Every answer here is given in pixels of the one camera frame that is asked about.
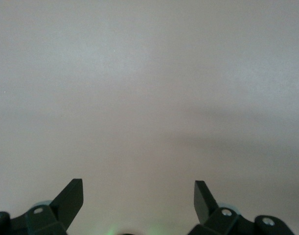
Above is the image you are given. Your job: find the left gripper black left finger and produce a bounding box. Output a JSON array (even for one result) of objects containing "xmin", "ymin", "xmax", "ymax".
[{"xmin": 0, "ymin": 178, "xmax": 84, "ymax": 235}]

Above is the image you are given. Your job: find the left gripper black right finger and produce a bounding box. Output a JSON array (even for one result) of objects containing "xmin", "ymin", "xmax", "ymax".
[{"xmin": 187, "ymin": 180, "xmax": 293, "ymax": 235}]

